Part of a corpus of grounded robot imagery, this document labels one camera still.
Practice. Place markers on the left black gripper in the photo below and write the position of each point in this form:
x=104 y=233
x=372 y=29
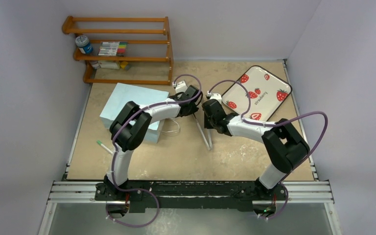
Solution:
x=194 y=109

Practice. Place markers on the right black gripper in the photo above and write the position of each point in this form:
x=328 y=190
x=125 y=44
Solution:
x=208 y=114

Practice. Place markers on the metal tongs with white handle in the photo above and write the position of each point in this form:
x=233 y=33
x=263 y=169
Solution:
x=205 y=134

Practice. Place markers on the light blue paper bag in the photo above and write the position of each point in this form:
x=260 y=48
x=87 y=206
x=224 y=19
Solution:
x=130 y=98

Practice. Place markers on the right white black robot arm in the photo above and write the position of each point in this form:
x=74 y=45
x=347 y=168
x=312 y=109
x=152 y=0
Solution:
x=284 y=145

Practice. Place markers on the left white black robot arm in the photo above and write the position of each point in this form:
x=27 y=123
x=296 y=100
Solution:
x=131 y=124

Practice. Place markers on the white strawberry print tray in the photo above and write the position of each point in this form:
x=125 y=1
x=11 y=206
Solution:
x=263 y=92

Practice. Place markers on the orange wooden shelf rack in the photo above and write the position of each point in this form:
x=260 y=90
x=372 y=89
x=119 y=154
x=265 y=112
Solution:
x=70 y=27

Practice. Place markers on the small yellow block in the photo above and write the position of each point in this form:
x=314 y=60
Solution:
x=125 y=65

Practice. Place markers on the box of coloured markers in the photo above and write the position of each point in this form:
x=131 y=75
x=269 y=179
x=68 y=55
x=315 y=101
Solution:
x=113 y=48

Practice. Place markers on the small white box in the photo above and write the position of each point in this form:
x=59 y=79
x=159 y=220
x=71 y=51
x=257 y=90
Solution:
x=109 y=65

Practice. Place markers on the green capped white marker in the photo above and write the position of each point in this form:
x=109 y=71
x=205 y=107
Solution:
x=105 y=147

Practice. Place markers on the blue lidded jar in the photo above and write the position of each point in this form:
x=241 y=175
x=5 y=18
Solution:
x=84 y=45

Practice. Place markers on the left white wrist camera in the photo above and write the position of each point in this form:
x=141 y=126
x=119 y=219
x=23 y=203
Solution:
x=180 y=87

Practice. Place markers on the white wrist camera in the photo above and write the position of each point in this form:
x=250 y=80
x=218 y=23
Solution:
x=180 y=87
x=215 y=96

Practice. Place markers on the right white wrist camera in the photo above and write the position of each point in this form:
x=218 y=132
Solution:
x=215 y=96

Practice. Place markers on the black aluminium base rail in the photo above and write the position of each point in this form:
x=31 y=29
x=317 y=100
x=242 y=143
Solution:
x=239 y=195

